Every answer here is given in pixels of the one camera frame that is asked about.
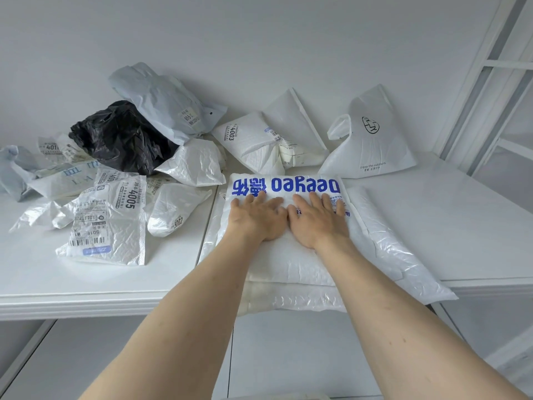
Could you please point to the person's right thumb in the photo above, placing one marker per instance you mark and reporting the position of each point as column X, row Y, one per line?
column 291, row 216

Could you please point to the person's right hand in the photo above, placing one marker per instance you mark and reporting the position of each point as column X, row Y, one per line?
column 318, row 224

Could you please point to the person's right little finger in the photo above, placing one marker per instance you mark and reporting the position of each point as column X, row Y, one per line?
column 340, row 209

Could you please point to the white parcel with blue print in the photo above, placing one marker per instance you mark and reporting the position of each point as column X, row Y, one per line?
column 287, row 262

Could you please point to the person's right forearm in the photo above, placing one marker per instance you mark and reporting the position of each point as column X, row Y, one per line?
column 395, row 324

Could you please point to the crumpled clear plastic bag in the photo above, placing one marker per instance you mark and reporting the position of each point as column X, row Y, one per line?
column 41, row 214

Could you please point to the person's left hand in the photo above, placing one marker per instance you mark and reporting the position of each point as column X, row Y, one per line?
column 256, row 220

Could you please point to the grey mailer bag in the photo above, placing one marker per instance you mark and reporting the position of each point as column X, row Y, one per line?
column 162, row 95

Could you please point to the person's left middle finger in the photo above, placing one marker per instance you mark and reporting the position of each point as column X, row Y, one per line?
column 262, row 199

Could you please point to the small clear bag with label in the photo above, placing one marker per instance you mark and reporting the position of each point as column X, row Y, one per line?
column 56, row 147

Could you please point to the person's left thumb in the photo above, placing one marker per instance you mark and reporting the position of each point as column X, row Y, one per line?
column 285, row 216

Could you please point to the clear bag with shipping label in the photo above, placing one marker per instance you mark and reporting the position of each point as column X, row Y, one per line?
column 108, row 229

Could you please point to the person's left forearm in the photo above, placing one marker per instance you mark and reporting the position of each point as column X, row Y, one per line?
column 187, row 312

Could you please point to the flat white mailer bag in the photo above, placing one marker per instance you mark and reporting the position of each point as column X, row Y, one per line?
column 297, row 124

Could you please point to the person's right middle finger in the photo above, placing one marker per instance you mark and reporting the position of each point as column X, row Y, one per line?
column 314, row 202

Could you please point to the white door frame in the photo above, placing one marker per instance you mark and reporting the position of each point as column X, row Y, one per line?
column 483, row 79

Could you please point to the crumpled grey plastic bag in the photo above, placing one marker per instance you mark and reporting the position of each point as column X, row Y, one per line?
column 14, row 170

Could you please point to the white bag with round logo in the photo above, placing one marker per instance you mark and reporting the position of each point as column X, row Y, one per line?
column 370, row 149

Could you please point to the crumpled white plastic bag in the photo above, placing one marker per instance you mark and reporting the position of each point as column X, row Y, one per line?
column 195, row 162

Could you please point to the white bag with blue stripes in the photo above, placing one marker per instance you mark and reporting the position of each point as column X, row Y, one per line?
column 62, row 179

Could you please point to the large white crinkled parcel bag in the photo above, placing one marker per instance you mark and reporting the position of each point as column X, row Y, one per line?
column 387, row 249

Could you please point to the black plastic bag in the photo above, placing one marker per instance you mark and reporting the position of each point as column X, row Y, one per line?
column 120, row 137

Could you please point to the person's left little finger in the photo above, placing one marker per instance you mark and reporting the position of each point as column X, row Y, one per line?
column 234, row 204

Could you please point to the small white bag with label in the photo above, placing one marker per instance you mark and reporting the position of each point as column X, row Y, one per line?
column 175, row 208

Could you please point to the white padded parcel with label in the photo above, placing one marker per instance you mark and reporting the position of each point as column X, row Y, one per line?
column 250, row 141

